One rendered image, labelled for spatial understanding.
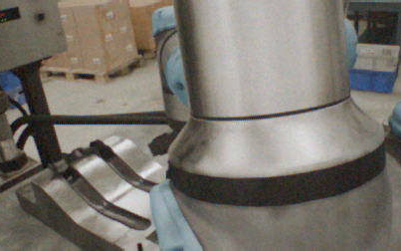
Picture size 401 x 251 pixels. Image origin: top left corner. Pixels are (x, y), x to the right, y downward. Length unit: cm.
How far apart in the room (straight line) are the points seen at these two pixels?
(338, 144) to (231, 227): 6
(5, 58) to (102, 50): 326
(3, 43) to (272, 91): 128
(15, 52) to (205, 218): 128
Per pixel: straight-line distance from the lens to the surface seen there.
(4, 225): 107
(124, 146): 99
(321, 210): 17
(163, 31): 49
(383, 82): 380
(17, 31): 142
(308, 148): 16
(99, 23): 455
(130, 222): 80
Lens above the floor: 137
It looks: 25 degrees down
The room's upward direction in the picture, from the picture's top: 6 degrees counter-clockwise
